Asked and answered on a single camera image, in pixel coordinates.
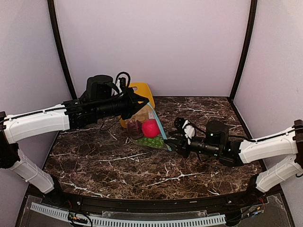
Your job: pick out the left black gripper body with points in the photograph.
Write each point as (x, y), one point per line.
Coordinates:
(128, 106)

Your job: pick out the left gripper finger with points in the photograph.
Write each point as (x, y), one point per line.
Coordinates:
(140, 98)
(143, 112)

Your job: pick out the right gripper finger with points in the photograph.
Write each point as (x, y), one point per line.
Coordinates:
(176, 147)
(174, 141)

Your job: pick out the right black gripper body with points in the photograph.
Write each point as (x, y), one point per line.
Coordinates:
(186, 151)

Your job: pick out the clear zip top bag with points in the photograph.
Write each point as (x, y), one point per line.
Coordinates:
(152, 115)

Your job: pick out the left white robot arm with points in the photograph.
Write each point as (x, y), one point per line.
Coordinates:
(104, 97)

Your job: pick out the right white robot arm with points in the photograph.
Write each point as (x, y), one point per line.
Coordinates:
(216, 143)

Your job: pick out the green fake grapes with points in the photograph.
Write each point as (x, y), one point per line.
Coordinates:
(156, 142)

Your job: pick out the red fake apple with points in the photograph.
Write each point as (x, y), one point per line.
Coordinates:
(150, 128)

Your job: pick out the dark purple fake food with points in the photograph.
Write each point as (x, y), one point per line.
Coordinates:
(134, 128)

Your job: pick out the yellow plastic bin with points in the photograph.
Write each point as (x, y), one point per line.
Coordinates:
(140, 88)

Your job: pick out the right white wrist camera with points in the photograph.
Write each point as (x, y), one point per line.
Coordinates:
(185, 128)

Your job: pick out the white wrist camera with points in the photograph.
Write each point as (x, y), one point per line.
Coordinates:
(185, 128)
(121, 84)

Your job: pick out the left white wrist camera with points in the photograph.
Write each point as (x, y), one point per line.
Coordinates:
(121, 84)

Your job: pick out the white slotted cable duct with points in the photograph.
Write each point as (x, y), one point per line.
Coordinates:
(122, 219)

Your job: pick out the black front rail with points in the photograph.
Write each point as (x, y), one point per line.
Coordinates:
(90, 204)

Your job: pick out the left black frame post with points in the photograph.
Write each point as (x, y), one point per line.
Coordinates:
(59, 47)

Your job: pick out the black frame post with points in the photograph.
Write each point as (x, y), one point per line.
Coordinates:
(245, 50)
(59, 47)

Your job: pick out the right black frame post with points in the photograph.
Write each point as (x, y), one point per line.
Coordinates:
(245, 50)

